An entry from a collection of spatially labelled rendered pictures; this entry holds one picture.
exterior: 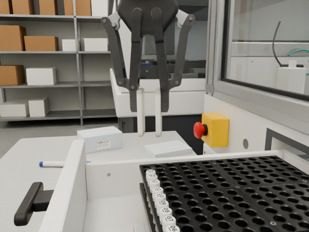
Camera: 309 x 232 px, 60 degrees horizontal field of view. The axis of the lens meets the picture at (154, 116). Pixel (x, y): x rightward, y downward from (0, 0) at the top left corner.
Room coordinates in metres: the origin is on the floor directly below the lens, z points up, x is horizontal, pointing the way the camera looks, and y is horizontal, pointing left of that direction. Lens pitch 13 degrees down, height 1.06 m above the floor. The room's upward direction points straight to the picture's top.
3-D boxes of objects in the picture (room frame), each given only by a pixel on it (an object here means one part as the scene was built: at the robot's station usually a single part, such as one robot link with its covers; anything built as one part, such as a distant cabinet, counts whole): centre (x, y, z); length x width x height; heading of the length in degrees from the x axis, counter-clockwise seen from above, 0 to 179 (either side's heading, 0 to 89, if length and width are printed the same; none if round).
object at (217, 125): (0.64, -0.15, 0.88); 0.07 x 0.05 x 0.07; 10
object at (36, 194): (0.26, 0.12, 0.91); 0.07 x 0.04 x 0.01; 10
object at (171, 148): (0.79, -0.04, 0.77); 0.13 x 0.09 x 0.02; 116
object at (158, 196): (0.26, -0.01, 0.89); 0.01 x 0.01 x 0.05
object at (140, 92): (0.40, 0.02, 0.97); 0.03 x 0.01 x 0.07; 175
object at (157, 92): (0.39, -0.01, 0.97); 0.03 x 0.01 x 0.07; 175
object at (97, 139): (0.84, 0.18, 0.79); 0.13 x 0.09 x 0.05; 118
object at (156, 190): (0.27, 0.00, 0.89); 0.01 x 0.01 x 0.05
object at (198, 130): (0.64, -0.11, 0.88); 0.04 x 0.03 x 0.04; 10
